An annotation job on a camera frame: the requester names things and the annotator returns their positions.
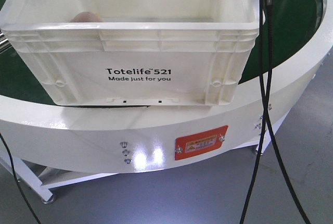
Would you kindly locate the white plastic Totelife tote box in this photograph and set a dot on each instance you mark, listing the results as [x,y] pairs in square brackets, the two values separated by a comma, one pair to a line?
[145,52]

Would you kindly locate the white round conveyor table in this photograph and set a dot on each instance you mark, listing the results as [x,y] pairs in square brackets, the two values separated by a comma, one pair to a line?
[96,141]

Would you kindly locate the pink plush toy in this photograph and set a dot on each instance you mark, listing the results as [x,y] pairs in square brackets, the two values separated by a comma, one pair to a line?
[86,16]

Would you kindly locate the metal guide rods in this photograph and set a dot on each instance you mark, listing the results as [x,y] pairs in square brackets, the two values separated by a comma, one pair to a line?
[4,43]

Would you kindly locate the red warning label plate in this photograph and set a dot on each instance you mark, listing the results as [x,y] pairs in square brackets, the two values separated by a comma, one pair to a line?
[199,143]

